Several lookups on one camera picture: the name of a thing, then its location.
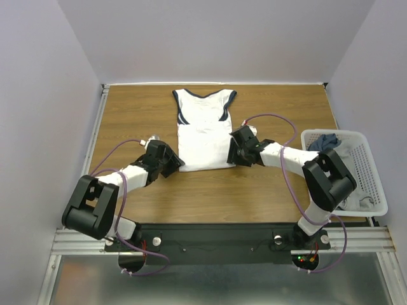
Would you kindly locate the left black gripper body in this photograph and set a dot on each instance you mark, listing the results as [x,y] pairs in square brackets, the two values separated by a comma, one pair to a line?
[159,165]

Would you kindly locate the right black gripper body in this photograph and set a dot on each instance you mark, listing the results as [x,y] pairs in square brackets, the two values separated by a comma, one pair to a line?
[234,150]

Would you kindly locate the white graphic tank top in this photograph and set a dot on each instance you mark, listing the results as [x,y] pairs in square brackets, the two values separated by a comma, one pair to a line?
[203,129]

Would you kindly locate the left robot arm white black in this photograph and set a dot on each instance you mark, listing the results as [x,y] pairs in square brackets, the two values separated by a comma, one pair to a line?
[91,207]

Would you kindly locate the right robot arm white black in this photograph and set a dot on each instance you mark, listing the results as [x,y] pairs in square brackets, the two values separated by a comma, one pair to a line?
[328,180]

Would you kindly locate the navy blue tank top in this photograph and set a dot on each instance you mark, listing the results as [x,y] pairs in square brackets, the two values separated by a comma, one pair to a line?
[325,141]

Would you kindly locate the grey tank top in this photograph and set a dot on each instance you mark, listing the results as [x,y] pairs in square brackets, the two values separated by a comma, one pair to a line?
[358,200]

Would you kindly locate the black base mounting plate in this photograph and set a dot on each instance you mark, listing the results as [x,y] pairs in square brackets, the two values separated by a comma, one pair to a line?
[245,243]

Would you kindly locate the white plastic laundry basket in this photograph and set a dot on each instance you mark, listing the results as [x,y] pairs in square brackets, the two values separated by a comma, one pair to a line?
[365,174]

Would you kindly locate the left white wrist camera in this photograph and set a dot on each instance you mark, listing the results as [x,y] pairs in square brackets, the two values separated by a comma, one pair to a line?
[145,143]

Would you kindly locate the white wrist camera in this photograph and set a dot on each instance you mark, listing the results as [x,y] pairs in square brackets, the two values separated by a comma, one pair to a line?
[145,143]
[253,129]

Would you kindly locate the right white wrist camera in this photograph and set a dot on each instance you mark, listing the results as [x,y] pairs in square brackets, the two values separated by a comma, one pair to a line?
[253,129]

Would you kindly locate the aluminium frame rail left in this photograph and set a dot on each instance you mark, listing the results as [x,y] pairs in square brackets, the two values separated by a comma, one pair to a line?
[96,125]

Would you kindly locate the aluminium frame rail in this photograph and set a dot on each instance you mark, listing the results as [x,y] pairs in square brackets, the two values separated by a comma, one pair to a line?
[96,125]
[359,240]

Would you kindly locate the aluminium frame rail front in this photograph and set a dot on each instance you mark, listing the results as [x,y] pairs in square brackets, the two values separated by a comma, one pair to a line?
[359,240]

